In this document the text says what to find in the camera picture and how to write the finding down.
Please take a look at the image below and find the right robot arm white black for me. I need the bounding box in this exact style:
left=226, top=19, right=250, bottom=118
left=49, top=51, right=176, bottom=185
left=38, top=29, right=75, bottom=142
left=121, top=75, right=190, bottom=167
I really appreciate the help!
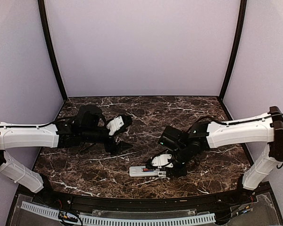
left=150, top=106, right=283, bottom=204

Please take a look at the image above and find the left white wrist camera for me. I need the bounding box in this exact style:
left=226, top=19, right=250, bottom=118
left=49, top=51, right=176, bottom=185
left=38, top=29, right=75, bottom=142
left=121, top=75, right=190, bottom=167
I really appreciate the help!
left=106, top=114, right=133, bottom=137

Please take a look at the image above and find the black front rail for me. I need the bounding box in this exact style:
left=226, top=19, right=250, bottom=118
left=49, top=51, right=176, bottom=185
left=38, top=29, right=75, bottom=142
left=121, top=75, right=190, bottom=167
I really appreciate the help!
left=16, top=183, right=272, bottom=214

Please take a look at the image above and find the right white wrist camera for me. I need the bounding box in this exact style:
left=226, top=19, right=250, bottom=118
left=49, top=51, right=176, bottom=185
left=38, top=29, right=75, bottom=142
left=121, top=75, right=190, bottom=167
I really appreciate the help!
left=150, top=154, right=173, bottom=169

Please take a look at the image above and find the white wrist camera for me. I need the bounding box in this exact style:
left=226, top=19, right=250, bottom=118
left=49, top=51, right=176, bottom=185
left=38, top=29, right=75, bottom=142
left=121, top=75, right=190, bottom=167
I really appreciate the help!
left=106, top=114, right=133, bottom=137
left=150, top=154, right=173, bottom=169

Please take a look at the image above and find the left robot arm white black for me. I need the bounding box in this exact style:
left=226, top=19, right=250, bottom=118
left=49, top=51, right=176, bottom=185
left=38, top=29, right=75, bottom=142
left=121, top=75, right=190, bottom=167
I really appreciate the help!
left=0, top=105, right=133, bottom=205

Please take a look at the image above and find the black frame post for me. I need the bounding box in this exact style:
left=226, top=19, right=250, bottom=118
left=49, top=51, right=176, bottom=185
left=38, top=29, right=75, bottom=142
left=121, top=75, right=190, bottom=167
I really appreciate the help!
left=218, top=0, right=247, bottom=102
left=37, top=0, right=68, bottom=102

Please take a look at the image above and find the white slotted cable duct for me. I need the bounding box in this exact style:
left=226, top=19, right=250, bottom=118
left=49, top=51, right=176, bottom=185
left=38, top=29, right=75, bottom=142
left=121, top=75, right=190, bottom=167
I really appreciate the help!
left=21, top=202, right=216, bottom=226

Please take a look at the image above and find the left black frame post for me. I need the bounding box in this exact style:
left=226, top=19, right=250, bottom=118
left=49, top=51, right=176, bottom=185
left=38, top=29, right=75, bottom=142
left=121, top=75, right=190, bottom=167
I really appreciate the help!
left=37, top=0, right=68, bottom=102

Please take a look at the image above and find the right black frame post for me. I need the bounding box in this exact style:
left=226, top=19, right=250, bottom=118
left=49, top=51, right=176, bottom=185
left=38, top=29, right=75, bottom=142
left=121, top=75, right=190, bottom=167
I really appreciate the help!
left=218, top=0, right=247, bottom=102

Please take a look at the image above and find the white remote control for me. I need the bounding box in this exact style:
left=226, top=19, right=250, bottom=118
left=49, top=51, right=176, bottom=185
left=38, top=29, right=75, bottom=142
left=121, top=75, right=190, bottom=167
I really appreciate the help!
left=129, top=166, right=161, bottom=178

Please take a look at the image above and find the white battery cover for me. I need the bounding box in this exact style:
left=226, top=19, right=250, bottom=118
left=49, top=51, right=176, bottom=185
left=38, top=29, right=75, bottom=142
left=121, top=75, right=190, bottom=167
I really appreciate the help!
left=158, top=171, right=166, bottom=177

